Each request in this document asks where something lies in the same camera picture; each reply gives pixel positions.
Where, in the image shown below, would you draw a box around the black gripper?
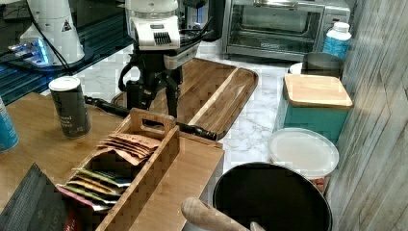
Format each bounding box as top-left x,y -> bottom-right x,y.
125,49 -> 183,117

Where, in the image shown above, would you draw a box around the black drawer handle bar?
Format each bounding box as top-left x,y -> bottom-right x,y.
84,96 -> 217,141

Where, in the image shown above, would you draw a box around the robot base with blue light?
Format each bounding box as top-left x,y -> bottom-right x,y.
1,0 -> 92,70

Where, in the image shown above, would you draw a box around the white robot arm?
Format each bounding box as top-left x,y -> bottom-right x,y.
118,0 -> 203,116

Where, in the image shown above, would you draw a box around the wooden cutting board tray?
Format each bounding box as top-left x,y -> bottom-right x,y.
111,57 -> 260,141

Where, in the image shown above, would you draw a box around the brown tea packets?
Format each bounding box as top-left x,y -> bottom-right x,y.
96,133 -> 161,166

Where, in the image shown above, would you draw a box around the wooden tea bag caddy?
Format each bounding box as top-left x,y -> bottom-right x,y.
80,108 -> 180,231

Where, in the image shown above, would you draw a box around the dark grey pepper shaker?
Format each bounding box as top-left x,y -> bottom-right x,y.
48,76 -> 91,139

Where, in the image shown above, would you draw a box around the colourful tea packets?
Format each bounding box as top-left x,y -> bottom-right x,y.
57,168 -> 133,212

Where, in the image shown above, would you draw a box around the silver toaster oven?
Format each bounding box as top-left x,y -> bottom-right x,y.
222,0 -> 350,62

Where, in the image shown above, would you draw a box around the wooden spoon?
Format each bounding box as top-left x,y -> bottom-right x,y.
181,197 -> 266,231

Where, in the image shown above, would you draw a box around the blue salt shaker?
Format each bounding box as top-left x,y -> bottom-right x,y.
0,98 -> 19,152

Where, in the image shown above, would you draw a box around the black utensil holder pot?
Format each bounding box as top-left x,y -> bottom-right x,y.
213,163 -> 333,231

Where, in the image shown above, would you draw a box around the teal box wooden lid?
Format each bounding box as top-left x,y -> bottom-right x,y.
273,73 -> 353,144

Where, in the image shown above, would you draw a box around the clear jar white lid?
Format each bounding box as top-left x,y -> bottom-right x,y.
268,128 -> 339,193

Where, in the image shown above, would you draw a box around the blue bottle white cap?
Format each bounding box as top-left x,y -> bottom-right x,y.
322,22 -> 351,61

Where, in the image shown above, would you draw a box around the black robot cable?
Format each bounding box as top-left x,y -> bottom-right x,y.
117,61 -> 140,92

